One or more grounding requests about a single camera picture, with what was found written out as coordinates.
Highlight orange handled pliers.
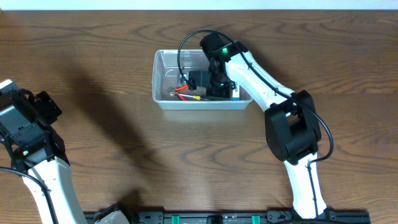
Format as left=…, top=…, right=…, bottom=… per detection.
left=170, top=85, right=189, bottom=101

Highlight clear plastic container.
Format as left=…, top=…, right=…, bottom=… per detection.
left=152, top=49, right=253, bottom=110

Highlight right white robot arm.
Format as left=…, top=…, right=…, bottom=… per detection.
left=181, top=30, right=326, bottom=219

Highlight white blue small box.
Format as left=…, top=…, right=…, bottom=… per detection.
left=231, top=82, right=240, bottom=101

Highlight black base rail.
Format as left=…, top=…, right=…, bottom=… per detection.
left=83, top=210, right=371, bottom=224

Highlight black yellow screwdriver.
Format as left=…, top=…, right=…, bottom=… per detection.
left=179, top=93, right=211, bottom=101

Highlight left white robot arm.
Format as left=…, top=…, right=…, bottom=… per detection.
left=1, top=80, right=87, bottom=223

